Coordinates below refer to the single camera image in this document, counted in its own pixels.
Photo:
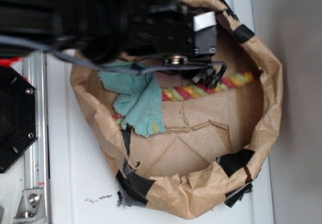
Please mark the brown paper bag bin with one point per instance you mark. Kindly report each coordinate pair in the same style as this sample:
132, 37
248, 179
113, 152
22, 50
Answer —
215, 141

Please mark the metal corner bracket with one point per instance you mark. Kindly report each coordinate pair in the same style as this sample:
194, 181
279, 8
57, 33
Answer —
32, 207

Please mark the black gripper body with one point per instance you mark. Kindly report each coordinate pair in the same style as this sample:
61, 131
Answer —
171, 30

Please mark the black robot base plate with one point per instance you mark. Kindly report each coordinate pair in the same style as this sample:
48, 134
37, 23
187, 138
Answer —
18, 117

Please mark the teal terry cloth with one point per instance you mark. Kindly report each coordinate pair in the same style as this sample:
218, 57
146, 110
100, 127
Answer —
139, 101

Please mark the aluminium extrusion rail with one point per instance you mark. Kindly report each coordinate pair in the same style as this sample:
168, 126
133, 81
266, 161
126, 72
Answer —
36, 157

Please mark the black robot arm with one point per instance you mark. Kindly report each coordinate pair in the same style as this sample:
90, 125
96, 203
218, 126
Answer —
103, 29

